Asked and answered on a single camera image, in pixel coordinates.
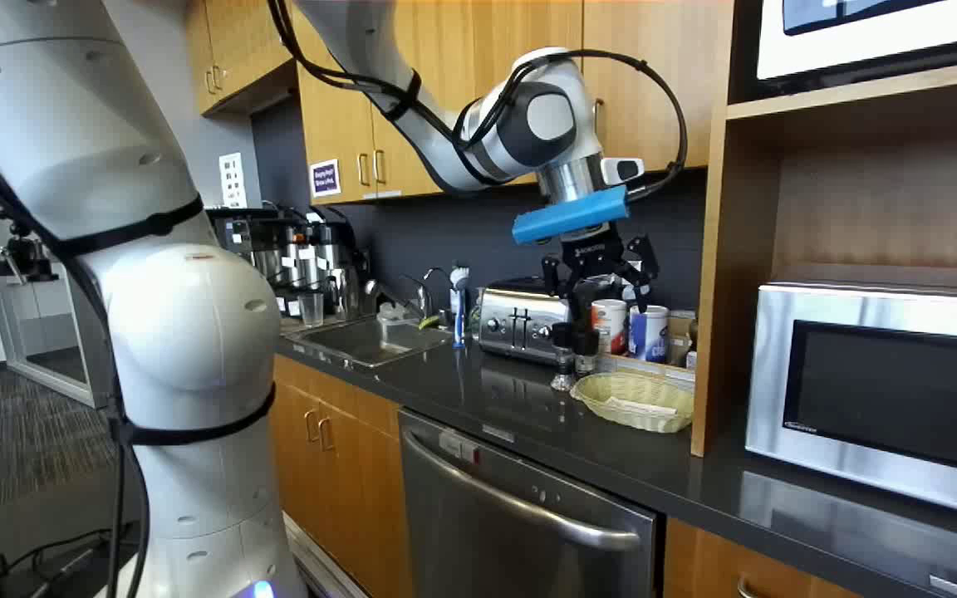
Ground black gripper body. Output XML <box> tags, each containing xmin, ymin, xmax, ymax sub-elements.
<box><xmin>551</xmin><ymin>227</ymin><xmax>638</xmax><ymax>287</ymax></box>

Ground stainless steel toaster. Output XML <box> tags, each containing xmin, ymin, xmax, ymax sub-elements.
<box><xmin>472</xmin><ymin>283</ymin><xmax>606</xmax><ymax>375</ymax></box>

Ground black slim container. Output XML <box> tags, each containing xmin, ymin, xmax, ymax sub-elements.
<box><xmin>568</xmin><ymin>280</ymin><xmax>609</xmax><ymax>359</ymax></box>

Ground white cup with red print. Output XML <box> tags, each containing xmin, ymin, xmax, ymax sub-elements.
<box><xmin>587</xmin><ymin>295</ymin><xmax>630</xmax><ymax>359</ymax></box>

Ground small beige jar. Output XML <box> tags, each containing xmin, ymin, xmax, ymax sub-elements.
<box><xmin>667</xmin><ymin>309</ymin><xmax>697</xmax><ymax>370</ymax></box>

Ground wooden shelf unit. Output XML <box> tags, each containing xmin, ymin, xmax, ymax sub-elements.
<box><xmin>687</xmin><ymin>0</ymin><xmax>957</xmax><ymax>463</ymax></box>

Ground chrome faucet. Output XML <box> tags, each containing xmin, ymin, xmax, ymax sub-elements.
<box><xmin>408</xmin><ymin>264</ymin><xmax>442</xmax><ymax>320</ymax></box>

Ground yellow plastic container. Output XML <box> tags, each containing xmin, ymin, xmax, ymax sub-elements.
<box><xmin>568</xmin><ymin>366</ymin><xmax>697</xmax><ymax>440</ymax></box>

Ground wooden upper cabinets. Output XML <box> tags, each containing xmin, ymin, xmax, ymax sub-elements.
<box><xmin>184</xmin><ymin>0</ymin><xmax>726</xmax><ymax>210</ymax></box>

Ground stainless steel sink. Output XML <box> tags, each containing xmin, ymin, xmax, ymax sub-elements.
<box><xmin>291</xmin><ymin>313</ymin><xmax>449</xmax><ymax>375</ymax></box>

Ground blue sign sticker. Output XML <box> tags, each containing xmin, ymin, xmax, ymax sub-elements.
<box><xmin>306</xmin><ymin>155</ymin><xmax>347</xmax><ymax>204</ymax></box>

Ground stainless steel dishwasher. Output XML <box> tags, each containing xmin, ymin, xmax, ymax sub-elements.
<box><xmin>398</xmin><ymin>409</ymin><xmax>664</xmax><ymax>598</ymax></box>

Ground black and chrome coffee machine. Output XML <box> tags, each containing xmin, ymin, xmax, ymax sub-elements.
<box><xmin>209</xmin><ymin>207</ymin><xmax>376</xmax><ymax>326</ymax></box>

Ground stainless steel microwave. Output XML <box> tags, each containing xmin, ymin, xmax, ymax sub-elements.
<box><xmin>743</xmin><ymin>275</ymin><xmax>957</xmax><ymax>530</ymax></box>

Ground wooden base cabinet with drawer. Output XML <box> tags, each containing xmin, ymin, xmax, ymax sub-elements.
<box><xmin>661</xmin><ymin>514</ymin><xmax>872</xmax><ymax>598</ymax></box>

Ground white framed appliance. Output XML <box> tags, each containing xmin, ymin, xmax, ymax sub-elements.
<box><xmin>754</xmin><ymin>0</ymin><xmax>957</xmax><ymax>88</ymax></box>

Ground glass partition door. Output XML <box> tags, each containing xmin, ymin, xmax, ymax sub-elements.
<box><xmin>0</xmin><ymin>143</ymin><xmax>92</xmax><ymax>409</ymax></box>

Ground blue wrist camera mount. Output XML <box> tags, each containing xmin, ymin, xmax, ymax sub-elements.
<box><xmin>508</xmin><ymin>182</ymin><xmax>636</xmax><ymax>249</ymax></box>

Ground white switch plate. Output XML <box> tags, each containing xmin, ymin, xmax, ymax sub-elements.
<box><xmin>218</xmin><ymin>149</ymin><xmax>253</xmax><ymax>212</ymax></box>

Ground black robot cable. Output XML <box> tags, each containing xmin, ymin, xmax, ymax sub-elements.
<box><xmin>0</xmin><ymin>0</ymin><xmax>692</xmax><ymax>598</ymax></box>

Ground black camera on tripod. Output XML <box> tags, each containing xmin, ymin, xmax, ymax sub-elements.
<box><xmin>0</xmin><ymin>220</ymin><xmax>59</xmax><ymax>287</ymax></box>

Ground black cable bundle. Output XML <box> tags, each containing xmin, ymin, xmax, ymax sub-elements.
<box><xmin>0</xmin><ymin>530</ymin><xmax>141</xmax><ymax>598</ymax></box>

